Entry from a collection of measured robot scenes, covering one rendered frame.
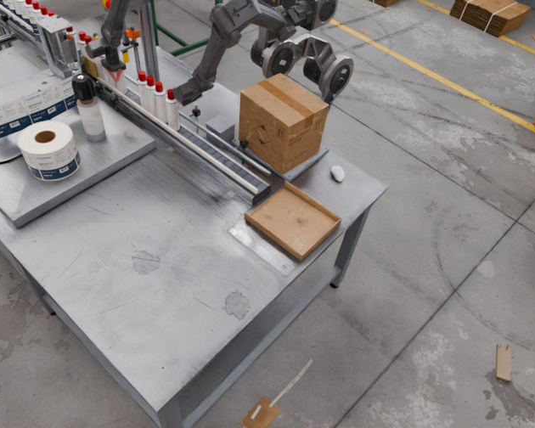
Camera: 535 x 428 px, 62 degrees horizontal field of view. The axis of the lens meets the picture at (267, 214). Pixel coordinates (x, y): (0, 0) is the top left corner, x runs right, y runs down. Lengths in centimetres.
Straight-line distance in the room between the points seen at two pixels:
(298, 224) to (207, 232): 37
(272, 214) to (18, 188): 101
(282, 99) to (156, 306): 97
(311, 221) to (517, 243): 185
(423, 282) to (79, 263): 195
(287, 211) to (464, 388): 136
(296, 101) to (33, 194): 112
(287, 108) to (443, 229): 166
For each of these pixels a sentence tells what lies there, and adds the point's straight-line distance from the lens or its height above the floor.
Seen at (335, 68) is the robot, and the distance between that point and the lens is 249.
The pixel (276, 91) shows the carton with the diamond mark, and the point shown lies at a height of 112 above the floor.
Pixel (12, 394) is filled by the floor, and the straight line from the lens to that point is 255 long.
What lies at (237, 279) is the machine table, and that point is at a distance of 165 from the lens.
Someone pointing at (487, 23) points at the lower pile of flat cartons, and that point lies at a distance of 575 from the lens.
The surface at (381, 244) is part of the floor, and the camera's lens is 295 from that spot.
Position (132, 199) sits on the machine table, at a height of 83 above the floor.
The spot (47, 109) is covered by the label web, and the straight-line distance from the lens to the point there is 222.
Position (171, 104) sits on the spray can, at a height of 103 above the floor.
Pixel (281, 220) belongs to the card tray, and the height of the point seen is 83.
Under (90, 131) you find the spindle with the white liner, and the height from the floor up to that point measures 94.
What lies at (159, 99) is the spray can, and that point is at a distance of 210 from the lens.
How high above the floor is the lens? 223
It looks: 49 degrees down
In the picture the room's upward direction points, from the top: 7 degrees clockwise
